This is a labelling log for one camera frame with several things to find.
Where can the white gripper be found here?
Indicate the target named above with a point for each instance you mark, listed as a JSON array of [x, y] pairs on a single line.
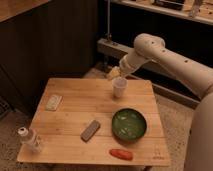
[[130, 63]]

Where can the white ceramic cup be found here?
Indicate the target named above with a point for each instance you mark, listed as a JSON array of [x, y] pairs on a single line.
[[119, 85]]

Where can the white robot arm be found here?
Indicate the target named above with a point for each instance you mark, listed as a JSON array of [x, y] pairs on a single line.
[[197, 77]]

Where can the green ceramic bowl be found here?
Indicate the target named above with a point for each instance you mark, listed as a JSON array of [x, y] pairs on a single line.
[[128, 124]]

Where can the metal pole stand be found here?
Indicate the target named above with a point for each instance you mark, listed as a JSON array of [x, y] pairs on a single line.
[[105, 45]]

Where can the grey sponge block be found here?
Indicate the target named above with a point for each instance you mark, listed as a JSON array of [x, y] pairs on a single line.
[[88, 133]]

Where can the wooden table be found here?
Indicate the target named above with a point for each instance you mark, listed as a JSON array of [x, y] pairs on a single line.
[[74, 121]]

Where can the orange red carrot toy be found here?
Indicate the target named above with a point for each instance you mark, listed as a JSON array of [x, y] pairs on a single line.
[[121, 154]]

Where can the background shelf with items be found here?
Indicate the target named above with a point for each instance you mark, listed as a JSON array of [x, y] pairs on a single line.
[[194, 10]]

